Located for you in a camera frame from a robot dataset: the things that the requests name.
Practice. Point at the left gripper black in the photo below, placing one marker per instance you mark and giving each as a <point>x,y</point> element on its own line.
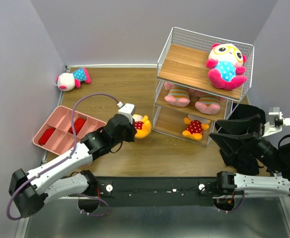
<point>132,131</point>

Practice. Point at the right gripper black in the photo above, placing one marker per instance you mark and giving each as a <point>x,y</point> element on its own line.
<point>256,135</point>

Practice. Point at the yellow frog plush back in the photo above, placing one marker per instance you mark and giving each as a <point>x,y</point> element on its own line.
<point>142,125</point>

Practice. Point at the yellow frog plush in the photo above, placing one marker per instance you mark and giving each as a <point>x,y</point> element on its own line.
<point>142,125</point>
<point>195,127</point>

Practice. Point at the yellow frog plush front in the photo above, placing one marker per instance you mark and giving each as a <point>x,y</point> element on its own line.
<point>195,127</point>

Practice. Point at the pink frog plush striped shirt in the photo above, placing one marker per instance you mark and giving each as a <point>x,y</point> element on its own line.
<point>209,104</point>

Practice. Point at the pink plush face down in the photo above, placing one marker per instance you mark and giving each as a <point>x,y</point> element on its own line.
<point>177,95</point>

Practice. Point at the white panda plush with glasses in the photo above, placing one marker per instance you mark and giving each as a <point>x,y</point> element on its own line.
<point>226,64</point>

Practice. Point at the white panda plush blue dress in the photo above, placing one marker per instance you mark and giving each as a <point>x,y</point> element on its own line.
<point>68,81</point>

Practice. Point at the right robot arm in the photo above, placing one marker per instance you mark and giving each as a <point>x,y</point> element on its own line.
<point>277,183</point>

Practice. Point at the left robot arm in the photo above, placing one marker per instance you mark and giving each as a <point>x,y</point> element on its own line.
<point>29,190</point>

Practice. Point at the black cloth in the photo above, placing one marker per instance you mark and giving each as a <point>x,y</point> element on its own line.
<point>244,163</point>

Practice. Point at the pink divided tray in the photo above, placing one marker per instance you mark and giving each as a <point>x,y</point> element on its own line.
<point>62,139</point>

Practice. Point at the red block in tray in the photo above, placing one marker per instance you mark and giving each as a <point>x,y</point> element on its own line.
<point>45,136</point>

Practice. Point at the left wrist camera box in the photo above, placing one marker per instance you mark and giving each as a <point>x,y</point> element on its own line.
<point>126,110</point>

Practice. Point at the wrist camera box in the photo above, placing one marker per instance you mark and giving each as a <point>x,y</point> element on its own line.
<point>275,122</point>
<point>126,110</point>

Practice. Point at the red block under camera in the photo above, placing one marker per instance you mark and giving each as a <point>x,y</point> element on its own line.
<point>78,124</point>

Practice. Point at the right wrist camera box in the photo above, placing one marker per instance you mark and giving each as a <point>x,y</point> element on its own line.
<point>275,122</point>

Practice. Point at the white wire wooden shelf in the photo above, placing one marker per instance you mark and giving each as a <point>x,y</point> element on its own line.
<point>183,62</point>

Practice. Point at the black mounting rail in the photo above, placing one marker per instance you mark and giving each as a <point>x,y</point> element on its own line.
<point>158,191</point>

